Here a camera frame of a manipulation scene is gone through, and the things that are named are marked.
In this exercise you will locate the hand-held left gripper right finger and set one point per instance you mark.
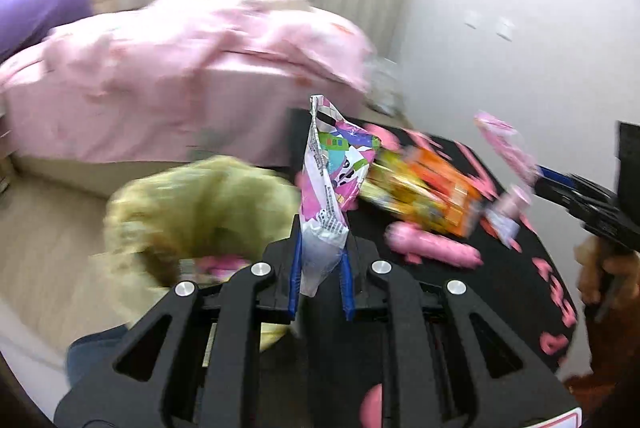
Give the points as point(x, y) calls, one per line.
point(347, 283)

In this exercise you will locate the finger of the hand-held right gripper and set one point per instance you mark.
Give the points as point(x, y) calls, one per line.
point(575, 185)
point(570, 205)

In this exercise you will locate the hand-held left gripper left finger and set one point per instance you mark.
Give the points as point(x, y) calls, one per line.
point(295, 268)

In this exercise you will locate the pink snack packet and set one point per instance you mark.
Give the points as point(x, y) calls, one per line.
point(220, 265)
point(505, 142)

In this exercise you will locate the colourful pink white packet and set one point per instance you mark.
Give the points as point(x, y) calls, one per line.
point(325, 188)

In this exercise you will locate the large orange packet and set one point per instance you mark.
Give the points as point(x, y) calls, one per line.
point(445, 188)

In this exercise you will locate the person's right forearm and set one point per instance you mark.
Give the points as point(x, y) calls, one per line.
point(615, 348)

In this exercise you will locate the person's right hand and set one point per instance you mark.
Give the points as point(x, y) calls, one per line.
point(590, 278)

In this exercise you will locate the pink caterpillar toy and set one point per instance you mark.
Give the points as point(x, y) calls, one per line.
point(430, 248)

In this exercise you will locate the bed with pink sheet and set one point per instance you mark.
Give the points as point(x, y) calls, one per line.
point(150, 117)

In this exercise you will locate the person's leg in jeans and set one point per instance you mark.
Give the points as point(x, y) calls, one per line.
point(95, 353)

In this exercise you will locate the pink floral duvet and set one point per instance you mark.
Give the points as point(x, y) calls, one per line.
point(200, 37)

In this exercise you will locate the purple pillow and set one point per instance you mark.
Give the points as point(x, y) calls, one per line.
point(40, 12)

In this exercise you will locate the white wall switch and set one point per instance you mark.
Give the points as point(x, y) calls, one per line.
point(471, 19)
point(506, 28)

